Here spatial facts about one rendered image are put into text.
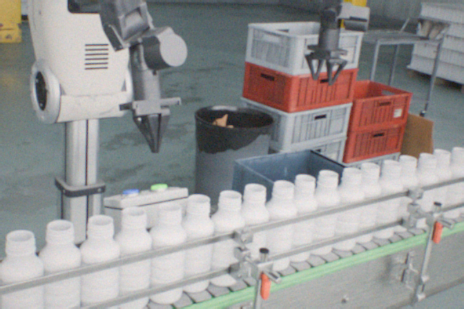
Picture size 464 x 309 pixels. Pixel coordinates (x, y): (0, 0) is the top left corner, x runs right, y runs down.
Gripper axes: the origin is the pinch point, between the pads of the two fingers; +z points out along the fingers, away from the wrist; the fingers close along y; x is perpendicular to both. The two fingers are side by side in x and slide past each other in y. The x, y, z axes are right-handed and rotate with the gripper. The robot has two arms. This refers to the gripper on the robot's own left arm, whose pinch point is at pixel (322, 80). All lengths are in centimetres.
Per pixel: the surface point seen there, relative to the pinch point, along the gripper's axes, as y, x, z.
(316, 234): -45, 42, 17
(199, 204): -45, 70, 5
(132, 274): -46, 82, 14
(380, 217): -46, 24, 17
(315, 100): 130, -129, 52
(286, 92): 131, -105, 45
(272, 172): 15.6, 1.2, 33.2
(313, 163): 13.0, -13.9, 31.6
